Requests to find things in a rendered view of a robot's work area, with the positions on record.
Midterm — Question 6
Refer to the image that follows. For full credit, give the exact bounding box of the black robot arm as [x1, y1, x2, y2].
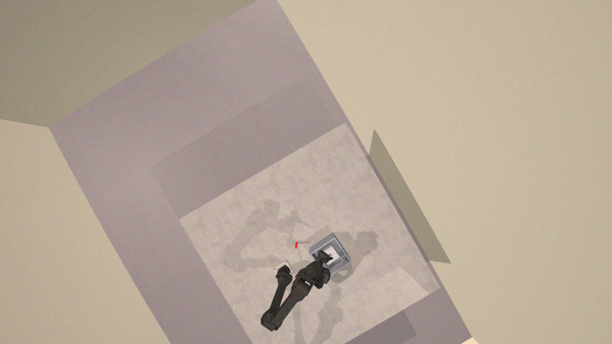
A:
[261, 261, 331, 331]

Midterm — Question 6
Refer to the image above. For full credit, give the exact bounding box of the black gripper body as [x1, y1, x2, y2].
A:
[313, 250, 329, 289]

